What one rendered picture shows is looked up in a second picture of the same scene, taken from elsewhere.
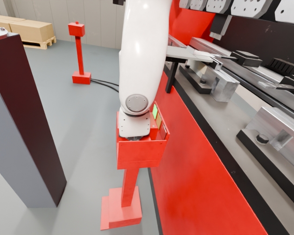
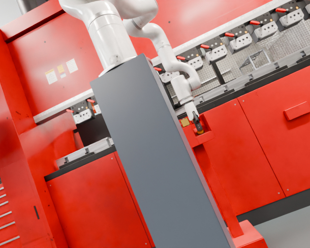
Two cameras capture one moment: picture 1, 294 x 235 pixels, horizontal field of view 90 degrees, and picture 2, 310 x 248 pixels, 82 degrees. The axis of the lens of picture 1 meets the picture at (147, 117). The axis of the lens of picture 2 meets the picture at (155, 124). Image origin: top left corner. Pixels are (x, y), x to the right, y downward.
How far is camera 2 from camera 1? 1.17 m
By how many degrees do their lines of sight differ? 77
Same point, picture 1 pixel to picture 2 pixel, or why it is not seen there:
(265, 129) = (197, 102)
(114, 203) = (242, 240)
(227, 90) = not seen: hidden behind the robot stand
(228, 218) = (230, 114)
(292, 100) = (177, 111)
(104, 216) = not seen: outside the picture
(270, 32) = not seen: hidden behind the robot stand
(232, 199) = (223, 109)
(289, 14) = (167, 79)
